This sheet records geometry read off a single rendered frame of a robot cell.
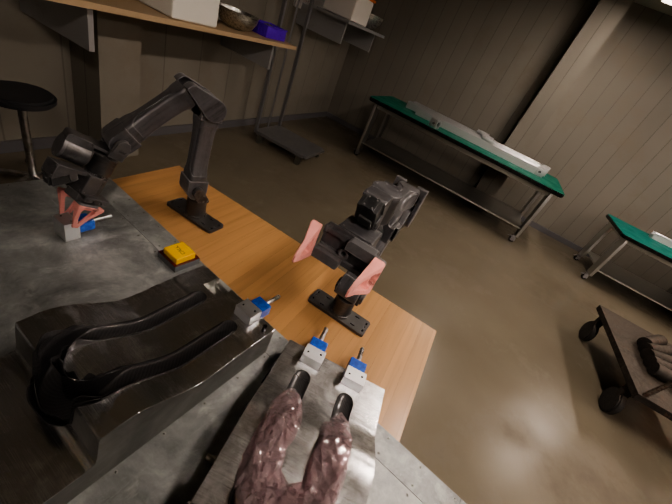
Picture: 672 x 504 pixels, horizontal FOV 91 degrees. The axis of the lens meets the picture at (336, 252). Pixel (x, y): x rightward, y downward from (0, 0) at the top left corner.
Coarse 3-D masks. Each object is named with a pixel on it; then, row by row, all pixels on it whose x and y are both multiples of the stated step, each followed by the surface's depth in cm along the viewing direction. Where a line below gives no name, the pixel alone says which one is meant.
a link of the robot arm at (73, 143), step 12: (72, 132) 77; (60, 144) 77; (72, 144) 78; (84, 144) 79; (96, 144) 81; (120, 144) 82; (60, 156) 78; (72, 156) 78; (84, 156) 80; (108, 156) 82; (120, 156) 84
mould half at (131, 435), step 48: (192, 288) 79; (144, 336) 65; (192, 336) 70; (240, 336) 73; (0, 384) 54; (144, 384) 56; (192, 384) 62; (0, 432) 49; (48, 432) 51; (96, 432) 47; (144, 432) 57; (0, 480) 45; (48, 480) 47; (96, 480) 53
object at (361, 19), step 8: (328, 0) 373; (336, 0) 370; (344, 0) 366; (352, 0) 363; (360, 0) 366; (368, 0) 381; (328, 8) 376; (336, 8) 373; (344, 8) 369; (352, 8) 366; (360, 8) 375; (368, 8) 390; (344, 16) 373; (352, 16) 370; (360, 16) 384; (368, 16) 400; (360, 24) 395
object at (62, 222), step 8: (56, 216) 86; (64, 216) 87; (72, 216) 88; (80, 216) 90; (104, 216) 95; (56, 224) 86; (64, 224) 85; (88, 224) 90; (56, 232) 88; (64, 232) 86; (72, 232) 87; (80, 232) 90; (64, 240) 87
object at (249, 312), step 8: (280, 296) 87; (240, 304) 77; (248, 304) 78; (256, 304) 80; (264, 304) 81; (240, 312) 76; (248, 312) 76; (256, 312) 76; (264, 312) 80; (248, 320) 75; (256, 320) 78
